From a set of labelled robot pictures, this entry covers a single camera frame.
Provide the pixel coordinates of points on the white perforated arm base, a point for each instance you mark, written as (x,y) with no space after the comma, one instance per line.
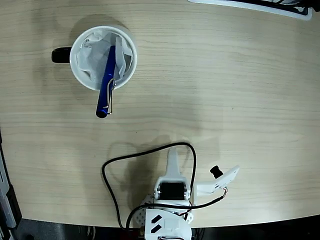
(140,217)

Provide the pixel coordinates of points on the white flat device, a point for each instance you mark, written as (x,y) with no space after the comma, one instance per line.
(250,6)

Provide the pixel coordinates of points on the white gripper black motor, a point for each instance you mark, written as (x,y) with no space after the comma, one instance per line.
(171,191)

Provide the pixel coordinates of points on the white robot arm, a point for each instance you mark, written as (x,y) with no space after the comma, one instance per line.
(172,225)

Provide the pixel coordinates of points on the blue pen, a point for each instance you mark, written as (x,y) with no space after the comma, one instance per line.
(106,85)

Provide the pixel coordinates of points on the crumpled white tissue paper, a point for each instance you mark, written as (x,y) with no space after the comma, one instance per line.
(90,57)

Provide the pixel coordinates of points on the brass clamp screw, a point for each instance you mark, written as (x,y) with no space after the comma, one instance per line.
(142,232)

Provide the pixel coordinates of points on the grey metal rail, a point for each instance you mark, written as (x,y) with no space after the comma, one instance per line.
(6,200)

